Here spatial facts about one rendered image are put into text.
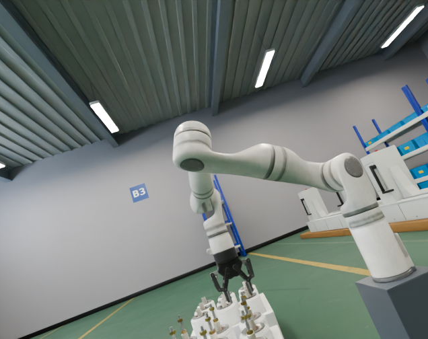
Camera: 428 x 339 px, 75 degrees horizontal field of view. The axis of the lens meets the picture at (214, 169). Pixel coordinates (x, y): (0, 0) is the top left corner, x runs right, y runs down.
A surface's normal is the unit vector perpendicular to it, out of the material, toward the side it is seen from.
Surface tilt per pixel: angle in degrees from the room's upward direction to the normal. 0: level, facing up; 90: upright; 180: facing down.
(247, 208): 90
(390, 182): 90
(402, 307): 90
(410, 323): 90
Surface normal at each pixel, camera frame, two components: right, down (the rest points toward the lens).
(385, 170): 0.04, -0.26
